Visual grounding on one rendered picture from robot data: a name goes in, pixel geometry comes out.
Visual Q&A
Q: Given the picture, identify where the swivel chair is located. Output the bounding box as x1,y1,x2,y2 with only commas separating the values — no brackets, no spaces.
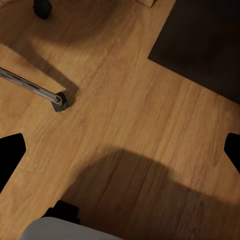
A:
0,0,69,112

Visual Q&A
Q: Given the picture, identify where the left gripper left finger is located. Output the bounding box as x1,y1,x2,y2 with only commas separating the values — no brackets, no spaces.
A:
0,133,26,193

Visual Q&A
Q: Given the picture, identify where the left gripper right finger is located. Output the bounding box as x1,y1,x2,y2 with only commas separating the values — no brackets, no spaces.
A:
224,133,240,173

